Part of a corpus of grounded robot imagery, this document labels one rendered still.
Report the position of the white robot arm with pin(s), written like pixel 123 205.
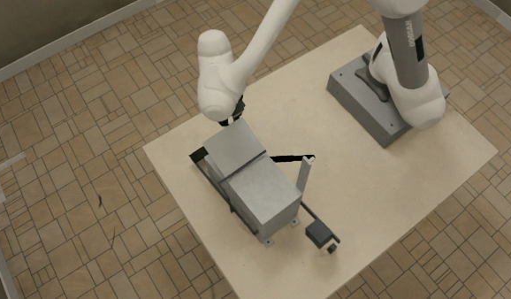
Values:
pixel 417 93

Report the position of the black straight rod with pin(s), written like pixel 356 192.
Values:
pixel 291 158

